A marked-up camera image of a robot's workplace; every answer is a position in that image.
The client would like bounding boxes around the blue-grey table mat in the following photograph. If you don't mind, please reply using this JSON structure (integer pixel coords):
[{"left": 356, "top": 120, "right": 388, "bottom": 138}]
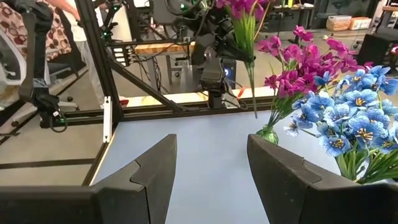
[{"left": 93, "top": 110, "right": 398, "bottom": 224}]

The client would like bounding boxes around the orange storage box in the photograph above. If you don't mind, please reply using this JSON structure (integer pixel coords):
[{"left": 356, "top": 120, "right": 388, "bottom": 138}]
[{"left": 348, "top": 17, "right": 373, "bottom": 31}]

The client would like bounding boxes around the green glass vase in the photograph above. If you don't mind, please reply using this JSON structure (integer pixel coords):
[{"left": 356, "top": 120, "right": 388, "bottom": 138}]
[{"left": 255, "top": 124, "right": 280, "bottom": 146}]

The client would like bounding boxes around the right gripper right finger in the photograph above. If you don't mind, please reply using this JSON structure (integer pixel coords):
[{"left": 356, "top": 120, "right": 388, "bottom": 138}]
[{"left": 247, "top": 133, "right": 398, "bottom": 224}]

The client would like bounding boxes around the floral patterned fabric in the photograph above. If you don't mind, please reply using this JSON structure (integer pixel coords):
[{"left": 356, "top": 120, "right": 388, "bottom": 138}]
[{"left": 0, "top": 0, "right": 72, "bottom": 62}]

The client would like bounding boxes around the clear storage bin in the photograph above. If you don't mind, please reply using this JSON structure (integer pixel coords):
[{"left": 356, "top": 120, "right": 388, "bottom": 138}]
[{"left": 325, "top": 14, "right": 353, "bottom": 32}]

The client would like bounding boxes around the wooden top table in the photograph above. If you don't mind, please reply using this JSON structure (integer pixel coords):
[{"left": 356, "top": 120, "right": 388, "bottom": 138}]
[{"left": 133, "top": 41, "right": 197, "bottom": 94}]

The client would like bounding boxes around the magenta artificial flower bunch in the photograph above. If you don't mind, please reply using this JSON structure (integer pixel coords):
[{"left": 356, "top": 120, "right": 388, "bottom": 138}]
[
  {"left": 216, "top": 0, "right": 271, "bottom": 119},
  {"left": 264, "top": 37, "right": 374, "bottom": 131},
  {"left": 256, "top": 24, "right": 315, "bottom": 131}
]

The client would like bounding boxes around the white chair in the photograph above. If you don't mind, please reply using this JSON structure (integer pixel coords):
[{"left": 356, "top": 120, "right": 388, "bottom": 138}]
[{"left": 0, "top": 29, "right": 78, "bottom": 125}]

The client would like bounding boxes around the person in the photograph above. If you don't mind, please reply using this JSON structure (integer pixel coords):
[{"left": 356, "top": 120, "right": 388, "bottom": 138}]
[{"left": 46, "top": 0, "right": 108, "bottom": 108}]

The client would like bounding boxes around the black computer tower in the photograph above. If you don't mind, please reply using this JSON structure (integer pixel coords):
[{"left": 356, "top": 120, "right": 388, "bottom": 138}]
[{"left": 356, "top": 32, "right": 392, "bottom": 66}]

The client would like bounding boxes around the black aluminium table frame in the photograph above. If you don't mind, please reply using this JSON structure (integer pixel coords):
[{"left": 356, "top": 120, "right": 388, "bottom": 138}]
[{"left": 40, "top": 0, "right": 274, "bottom": 187}]

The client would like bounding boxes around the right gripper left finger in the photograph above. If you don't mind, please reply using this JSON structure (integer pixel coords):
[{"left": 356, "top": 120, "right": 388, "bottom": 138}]
[{"left": 0, "top": 133, "right": 178, "bottom": 224}]

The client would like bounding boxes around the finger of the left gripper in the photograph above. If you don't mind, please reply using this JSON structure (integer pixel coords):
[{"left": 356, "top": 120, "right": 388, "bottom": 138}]
[{"left": 234, "top": 49, "right": 257, "bottom": 63}]

